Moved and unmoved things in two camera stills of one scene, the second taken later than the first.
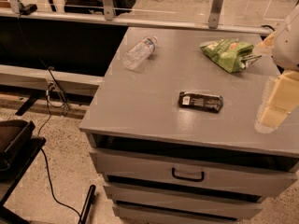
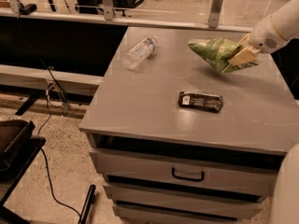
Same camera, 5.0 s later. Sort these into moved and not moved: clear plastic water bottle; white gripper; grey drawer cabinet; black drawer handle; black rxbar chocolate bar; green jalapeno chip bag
Moved: green jalapeno chip bag; white gripper
Not moved: black drawer handle; grey drawer cabinet; black rxbar chocolate bar; clear plastic water bottle
